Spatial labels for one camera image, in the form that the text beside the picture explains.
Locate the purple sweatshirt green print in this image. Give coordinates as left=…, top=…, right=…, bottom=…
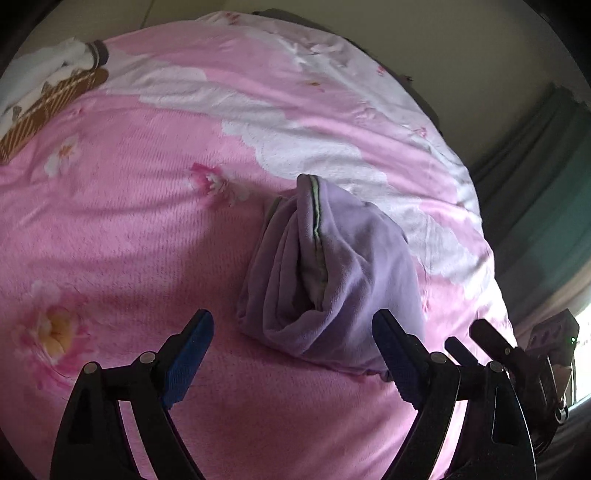
left=238, top=174, right=425, bottom=378

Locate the pink white floral bedspread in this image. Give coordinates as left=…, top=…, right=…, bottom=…
left=1, top=12, right=514, bottom=479

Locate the green curtain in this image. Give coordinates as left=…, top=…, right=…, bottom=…
left=470, top=85, right=590, bottom=328

